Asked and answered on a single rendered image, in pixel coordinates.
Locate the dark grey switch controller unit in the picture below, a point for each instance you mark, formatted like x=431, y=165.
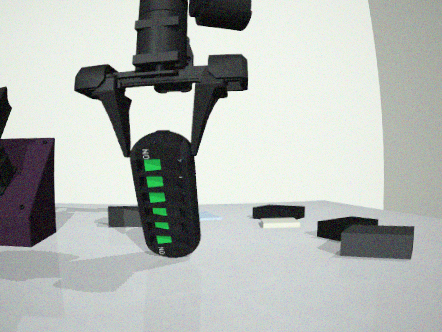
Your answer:
x=164, y=176

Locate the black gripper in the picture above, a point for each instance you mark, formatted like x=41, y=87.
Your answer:
x=161, y=50

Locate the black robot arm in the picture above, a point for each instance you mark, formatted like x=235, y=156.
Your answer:
x=221, y=14

